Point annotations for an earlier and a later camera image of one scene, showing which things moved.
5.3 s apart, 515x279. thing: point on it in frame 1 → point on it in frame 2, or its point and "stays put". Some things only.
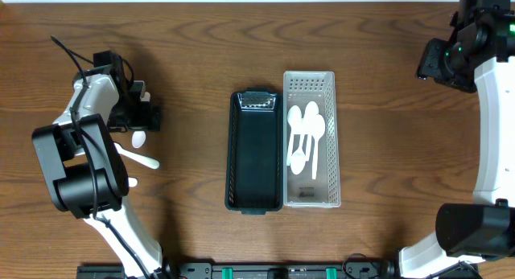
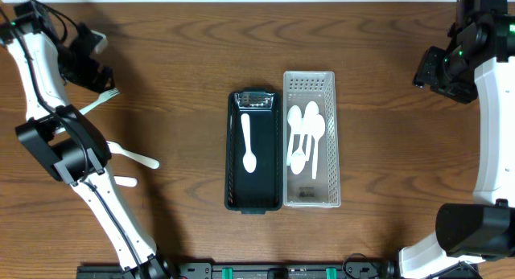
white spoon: (138, 137) → (249, 161)
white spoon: (313, 110) stays put
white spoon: (317, 130) stays put
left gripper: (146, 111) → (89, 75)
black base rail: (356, 267) stays put
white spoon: (294, 118) stays put
